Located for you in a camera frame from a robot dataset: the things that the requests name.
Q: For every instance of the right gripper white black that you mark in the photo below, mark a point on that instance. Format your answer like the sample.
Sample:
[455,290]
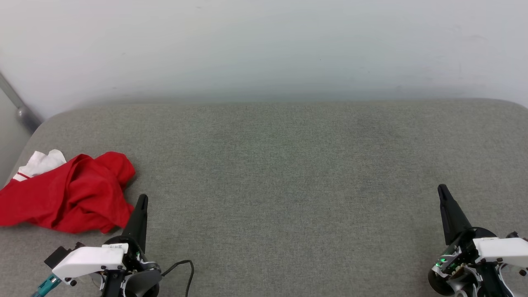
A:
[491,255]

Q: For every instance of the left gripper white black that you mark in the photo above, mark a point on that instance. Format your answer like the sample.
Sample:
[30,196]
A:
[93,259]

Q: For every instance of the grey metal pole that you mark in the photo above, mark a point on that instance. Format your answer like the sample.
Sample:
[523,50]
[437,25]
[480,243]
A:
[18,106]

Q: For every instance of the red white basketball jersey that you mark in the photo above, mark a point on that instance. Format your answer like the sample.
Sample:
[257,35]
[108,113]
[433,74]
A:
[78,194]

